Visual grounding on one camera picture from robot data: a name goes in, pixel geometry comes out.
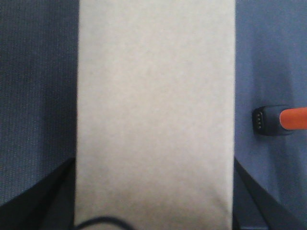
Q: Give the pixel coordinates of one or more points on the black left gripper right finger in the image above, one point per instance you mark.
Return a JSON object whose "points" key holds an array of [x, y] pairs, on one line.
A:
{"points": [[255, 209]]}

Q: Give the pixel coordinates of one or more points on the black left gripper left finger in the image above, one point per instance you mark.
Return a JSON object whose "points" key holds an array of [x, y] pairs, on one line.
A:
{"points": [[48, 205]]}

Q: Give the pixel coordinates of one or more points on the brown cardboard package box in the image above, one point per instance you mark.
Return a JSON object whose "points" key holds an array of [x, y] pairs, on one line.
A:
{"points": [[155, 122]]}

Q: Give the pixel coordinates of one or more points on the orange black barcode scanner gun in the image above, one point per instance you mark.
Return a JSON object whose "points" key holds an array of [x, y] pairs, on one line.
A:
{"points": [[278, 120]]}

